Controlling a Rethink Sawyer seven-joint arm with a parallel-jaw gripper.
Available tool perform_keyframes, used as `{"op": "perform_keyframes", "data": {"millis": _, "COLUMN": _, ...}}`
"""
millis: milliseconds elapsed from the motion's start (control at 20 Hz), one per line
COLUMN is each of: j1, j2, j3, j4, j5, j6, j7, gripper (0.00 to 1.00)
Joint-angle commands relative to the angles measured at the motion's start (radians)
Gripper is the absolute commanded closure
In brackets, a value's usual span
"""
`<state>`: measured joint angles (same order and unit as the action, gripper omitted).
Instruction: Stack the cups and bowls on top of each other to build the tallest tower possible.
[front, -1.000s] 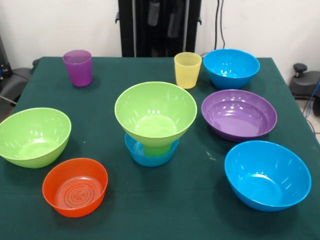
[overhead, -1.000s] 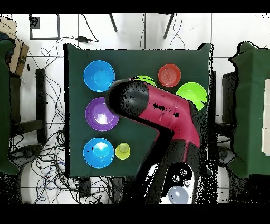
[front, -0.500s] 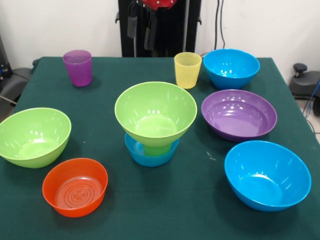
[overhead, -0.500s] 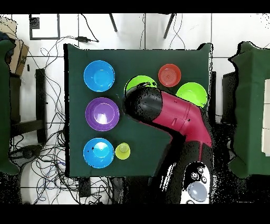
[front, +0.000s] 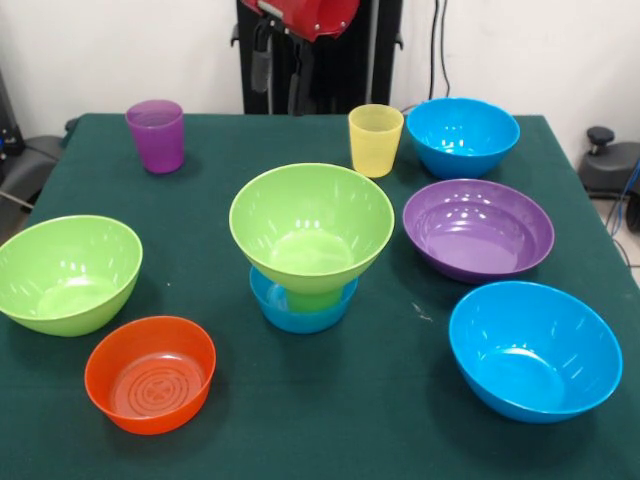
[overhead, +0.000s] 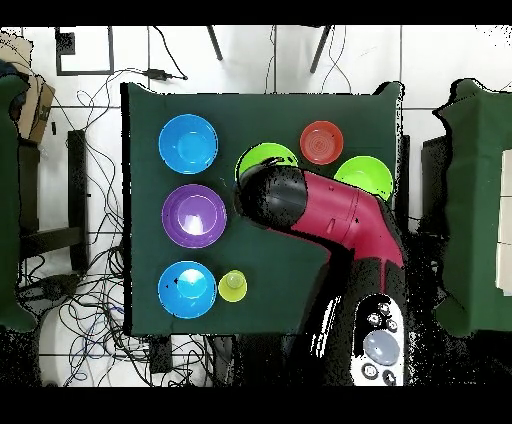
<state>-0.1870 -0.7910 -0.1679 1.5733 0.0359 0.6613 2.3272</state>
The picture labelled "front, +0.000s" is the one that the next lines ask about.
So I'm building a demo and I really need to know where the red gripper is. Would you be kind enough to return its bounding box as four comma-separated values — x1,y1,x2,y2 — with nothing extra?
239,0,361,117

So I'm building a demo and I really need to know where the purple plastic cup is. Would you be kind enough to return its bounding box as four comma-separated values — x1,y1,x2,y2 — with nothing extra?
124,98,185,175

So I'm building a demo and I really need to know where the green plastic bowl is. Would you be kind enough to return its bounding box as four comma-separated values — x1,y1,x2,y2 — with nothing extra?
228,162,396,297
0,214,144,337

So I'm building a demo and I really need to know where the green plastic cup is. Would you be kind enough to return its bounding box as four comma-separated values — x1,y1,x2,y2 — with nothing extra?
285,288,342,315

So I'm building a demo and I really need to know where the small blue plastic bowl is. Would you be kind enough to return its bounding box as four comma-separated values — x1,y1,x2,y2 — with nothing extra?
248,264,360,335

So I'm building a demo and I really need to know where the small orange plastic bowl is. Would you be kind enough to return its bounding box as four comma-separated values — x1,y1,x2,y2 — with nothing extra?
83,315,218,436

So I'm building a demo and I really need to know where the yellow plastic cup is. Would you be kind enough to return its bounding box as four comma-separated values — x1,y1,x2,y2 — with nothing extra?
348,103,405,179

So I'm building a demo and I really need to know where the purple plastic bowl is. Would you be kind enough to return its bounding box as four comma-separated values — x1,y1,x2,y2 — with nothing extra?
402,178,556,285

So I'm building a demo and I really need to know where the grey wheeled base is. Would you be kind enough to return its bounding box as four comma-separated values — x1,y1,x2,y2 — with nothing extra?
0,134,64,211

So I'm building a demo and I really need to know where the black equipment casing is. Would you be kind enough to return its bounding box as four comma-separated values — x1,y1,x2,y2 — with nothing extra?
0,67,25,186

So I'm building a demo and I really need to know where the grey base with black knob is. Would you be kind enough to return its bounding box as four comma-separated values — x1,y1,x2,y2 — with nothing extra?
579,125,640,201

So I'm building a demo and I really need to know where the dark green tablecloth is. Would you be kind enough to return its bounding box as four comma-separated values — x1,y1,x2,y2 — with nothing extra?
0,112,640,480

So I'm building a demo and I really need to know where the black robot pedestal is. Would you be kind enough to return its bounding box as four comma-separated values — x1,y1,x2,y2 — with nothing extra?
230,0,404,117

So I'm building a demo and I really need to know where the black wall cable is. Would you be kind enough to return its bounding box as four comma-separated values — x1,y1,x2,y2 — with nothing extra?
428,0,455,101

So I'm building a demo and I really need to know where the blue cable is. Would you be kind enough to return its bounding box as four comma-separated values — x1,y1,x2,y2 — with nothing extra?
607,159,640,236

